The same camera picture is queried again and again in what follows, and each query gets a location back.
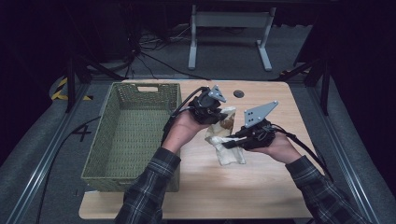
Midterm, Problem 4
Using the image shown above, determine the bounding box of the person's right hand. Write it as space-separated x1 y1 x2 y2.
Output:
247 132 303 165

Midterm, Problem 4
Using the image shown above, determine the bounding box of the green woven basket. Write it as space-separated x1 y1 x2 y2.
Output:
81 81 183 193

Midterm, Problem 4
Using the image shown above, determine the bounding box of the tangle of black floor cables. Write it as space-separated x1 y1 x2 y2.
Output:
124 27 213 81

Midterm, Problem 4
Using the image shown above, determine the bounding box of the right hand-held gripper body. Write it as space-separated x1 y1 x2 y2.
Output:
238 100 280 150

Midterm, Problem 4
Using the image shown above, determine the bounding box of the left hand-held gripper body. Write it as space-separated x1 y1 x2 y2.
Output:
188 85 228 126

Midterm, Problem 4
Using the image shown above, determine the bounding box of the black metal stand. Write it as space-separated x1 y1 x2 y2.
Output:
64 55 125 114
270 55 332 117

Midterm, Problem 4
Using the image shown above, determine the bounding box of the aluminium floor rail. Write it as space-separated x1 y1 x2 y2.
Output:
306 87 384 224
6 83 92 224

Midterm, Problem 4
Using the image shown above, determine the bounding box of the person's left hand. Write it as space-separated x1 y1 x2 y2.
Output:
161 108 210 154

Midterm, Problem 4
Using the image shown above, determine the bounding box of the white cloth with brown print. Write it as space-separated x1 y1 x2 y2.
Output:
204 105 248 166

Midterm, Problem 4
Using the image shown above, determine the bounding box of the white metal desk frame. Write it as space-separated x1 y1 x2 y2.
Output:
188 4 277 72

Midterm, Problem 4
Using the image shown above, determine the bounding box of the yellow black hazard tape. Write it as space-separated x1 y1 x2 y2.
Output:
50 77 94 102

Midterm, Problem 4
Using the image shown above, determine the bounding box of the long black floor cable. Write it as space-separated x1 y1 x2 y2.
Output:
35 115 102 224

